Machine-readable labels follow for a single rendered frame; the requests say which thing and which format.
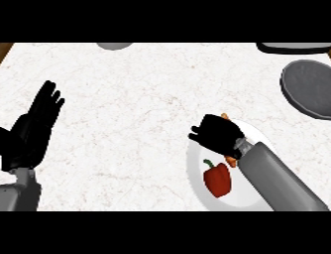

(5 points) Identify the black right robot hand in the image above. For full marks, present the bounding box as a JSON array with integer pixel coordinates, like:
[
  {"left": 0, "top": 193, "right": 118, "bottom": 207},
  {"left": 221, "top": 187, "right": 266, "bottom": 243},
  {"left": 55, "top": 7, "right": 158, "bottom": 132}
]
[{"left": 187, "top": 113, "right": 248, "bottom": 160}]

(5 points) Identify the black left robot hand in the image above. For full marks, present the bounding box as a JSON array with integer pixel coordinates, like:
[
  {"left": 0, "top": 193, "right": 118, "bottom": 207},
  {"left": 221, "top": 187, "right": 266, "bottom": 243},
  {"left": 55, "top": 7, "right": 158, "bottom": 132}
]
[{"left": 0, "top": 79, "right": 66, "bottom": 173}]

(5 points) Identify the white round plate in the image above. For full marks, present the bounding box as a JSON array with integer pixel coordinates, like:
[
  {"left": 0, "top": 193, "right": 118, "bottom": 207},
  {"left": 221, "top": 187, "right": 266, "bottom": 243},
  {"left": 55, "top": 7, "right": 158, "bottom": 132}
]
[{"left": 186, "top": 118, "right": 278, "bottom": 212}]

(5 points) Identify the dark grey frying pan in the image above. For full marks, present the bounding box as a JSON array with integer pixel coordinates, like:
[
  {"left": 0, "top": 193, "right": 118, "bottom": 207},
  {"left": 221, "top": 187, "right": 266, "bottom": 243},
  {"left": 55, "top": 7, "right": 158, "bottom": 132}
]
[{"left": 278, "top": 59, "right": 331, "bottom": 129}]

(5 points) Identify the red bell pepper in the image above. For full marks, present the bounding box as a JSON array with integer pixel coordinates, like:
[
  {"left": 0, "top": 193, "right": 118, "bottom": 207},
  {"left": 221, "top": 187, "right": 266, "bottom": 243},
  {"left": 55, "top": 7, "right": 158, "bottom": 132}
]
[{"left": 202, "top": 159, "right": 233, "bottom": 198}]

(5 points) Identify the black and grey appliance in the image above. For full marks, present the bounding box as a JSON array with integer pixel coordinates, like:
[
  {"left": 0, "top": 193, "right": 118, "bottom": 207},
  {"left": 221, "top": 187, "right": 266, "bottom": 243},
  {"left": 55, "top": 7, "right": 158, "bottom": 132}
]
[{"left": 254, "top": 42, "right": 331, "bottom": 56}]

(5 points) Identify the grey round object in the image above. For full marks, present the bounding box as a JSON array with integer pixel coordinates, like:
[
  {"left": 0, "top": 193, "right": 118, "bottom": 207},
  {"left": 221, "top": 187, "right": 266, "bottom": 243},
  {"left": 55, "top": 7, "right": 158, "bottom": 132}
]
[{"left": 94, "top": 42, "right": 134, "bottom": 52}]

